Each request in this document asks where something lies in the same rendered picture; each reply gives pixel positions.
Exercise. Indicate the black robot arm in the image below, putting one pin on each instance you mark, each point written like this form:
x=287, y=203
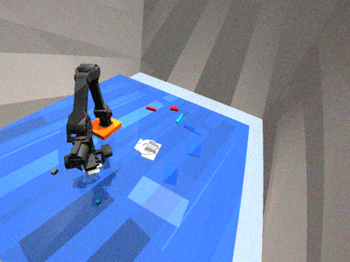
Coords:
x=79, y=122

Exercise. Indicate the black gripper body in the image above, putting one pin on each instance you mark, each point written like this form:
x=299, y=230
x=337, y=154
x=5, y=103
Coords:
x=105, y=149

